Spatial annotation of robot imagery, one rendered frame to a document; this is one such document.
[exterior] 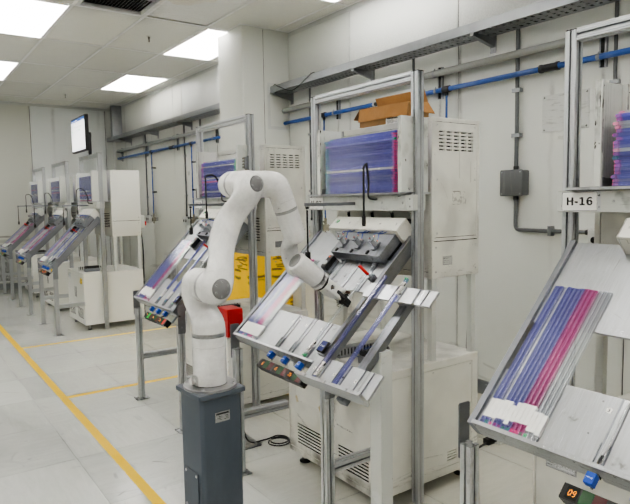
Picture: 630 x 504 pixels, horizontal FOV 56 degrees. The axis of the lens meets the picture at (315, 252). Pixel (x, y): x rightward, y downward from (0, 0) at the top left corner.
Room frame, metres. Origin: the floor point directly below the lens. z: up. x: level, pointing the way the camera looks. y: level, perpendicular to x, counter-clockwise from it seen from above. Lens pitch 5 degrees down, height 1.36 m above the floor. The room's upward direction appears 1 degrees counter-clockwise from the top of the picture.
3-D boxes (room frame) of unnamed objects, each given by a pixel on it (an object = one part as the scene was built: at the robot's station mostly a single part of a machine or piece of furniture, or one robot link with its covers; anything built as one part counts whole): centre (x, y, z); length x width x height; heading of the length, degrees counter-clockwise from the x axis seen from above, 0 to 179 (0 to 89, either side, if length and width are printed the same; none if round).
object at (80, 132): (6.68, 2.53, 2.10); 0.58 x 0.14 x 0.41; 35
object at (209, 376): (2.10, 0.39, 0.79); 0.19 x 0.19 x 0.18
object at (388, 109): (3.08, -0.43, 1.82); 0.68 x 0.30 x 0.20; 35
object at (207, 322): (2.13, 0.41, 1.00); 0.19 x 0.12 x 0.24; 38
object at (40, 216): (9.13, 4.08, 0.95); 1.37 x 0.82 x 1.90; 125
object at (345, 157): (2.81, -0.25, 1.52); 0.51 x 0.13 x 0.27; 35
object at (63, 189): (7.94, 3.25, 0.95); 1.37 x 0.82 x 1.90; 125
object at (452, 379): (2.93, -0.32, 0.31); 0.70 x 0.65 x 0.62; 35
